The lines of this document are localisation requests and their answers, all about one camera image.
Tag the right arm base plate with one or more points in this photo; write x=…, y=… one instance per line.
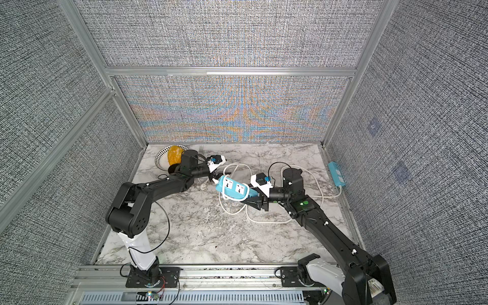
x=294, y=276

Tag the white patterned bowl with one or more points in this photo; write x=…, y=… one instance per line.
x=161, y=158

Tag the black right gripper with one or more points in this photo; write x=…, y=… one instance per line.
x=258, y=204

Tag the orange bread in bowl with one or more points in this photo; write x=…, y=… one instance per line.
x=174, y=155

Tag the white slotted cable duct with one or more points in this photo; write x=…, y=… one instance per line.
x=195, y=297

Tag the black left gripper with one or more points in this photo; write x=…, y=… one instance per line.
x=212, y=176

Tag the black cup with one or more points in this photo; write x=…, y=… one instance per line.
x=173, y=168

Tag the teal power strip with sockets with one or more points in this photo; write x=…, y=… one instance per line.
x=233, y=190

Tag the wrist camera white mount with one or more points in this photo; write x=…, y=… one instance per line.
x=214, y=161
x=262, y=182

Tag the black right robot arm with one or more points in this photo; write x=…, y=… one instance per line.
x=359, y=278

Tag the aluminium front rail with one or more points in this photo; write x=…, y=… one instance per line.
x=207, y=277

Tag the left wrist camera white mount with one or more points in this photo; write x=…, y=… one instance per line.
x=214, y=161

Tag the teal power strip at wall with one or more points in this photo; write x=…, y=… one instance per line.
x=336, y=174

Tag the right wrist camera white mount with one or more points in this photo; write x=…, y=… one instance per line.
x=262, y=182

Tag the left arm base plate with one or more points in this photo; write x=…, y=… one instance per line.
x=153, y=278

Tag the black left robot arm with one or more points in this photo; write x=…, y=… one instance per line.
x=130, y=210

